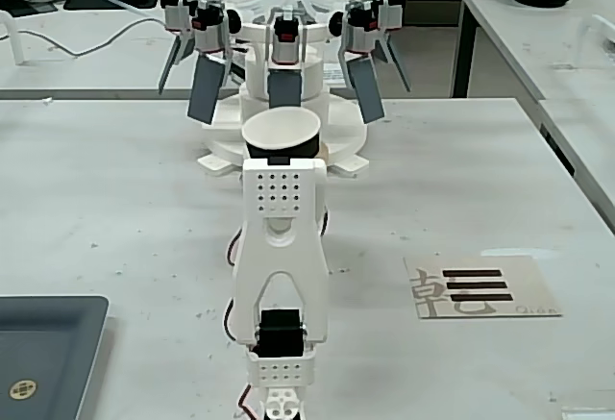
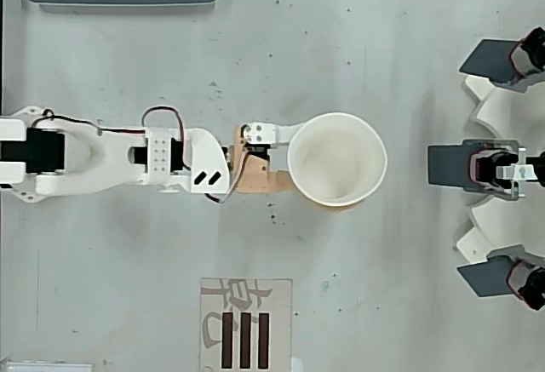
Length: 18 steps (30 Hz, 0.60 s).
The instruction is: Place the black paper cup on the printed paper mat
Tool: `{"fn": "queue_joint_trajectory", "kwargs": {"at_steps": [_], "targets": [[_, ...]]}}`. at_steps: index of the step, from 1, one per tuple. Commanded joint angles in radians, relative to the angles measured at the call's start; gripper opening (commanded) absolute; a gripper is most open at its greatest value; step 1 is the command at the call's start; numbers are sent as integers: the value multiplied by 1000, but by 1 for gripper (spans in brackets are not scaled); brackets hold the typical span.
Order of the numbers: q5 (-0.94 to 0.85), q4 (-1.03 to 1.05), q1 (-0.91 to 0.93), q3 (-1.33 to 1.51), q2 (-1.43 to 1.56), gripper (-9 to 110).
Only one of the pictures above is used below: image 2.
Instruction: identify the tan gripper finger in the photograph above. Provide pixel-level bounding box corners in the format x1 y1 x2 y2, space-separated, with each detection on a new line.
263 169 364 216

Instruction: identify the tan gripper body with servo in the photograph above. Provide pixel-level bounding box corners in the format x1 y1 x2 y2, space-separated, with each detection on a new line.
224 123 273 195

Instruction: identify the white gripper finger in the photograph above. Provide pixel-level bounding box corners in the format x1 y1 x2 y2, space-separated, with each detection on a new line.
249 121 307 149

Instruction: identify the white paper cup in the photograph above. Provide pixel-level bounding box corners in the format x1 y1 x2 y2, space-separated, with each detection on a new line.
286 112 388 209

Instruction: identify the printed paper mat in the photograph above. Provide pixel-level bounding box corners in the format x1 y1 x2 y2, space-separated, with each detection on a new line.
199 277 295 372

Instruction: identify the grey dispenser paddle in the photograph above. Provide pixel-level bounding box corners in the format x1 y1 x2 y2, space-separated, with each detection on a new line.
456 260 519 299
427 143 474 188
458 38 524 88

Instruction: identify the red black dispenser motor unit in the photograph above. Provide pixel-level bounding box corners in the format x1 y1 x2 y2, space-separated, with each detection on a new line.
486 243 545 312
461 138 545 200
508 26 545 93

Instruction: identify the flat white box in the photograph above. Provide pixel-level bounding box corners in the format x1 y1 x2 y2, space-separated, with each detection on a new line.
0 360 94 372

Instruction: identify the red black gripper servo cable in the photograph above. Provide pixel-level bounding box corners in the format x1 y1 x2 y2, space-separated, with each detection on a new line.
203 123 253 205

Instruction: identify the looped red black arm cable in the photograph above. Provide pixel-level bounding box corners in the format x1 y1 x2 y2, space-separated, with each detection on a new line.
141 106 191 140

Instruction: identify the long red black arm cable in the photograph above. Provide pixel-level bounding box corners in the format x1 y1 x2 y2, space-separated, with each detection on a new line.
41 108 146 136

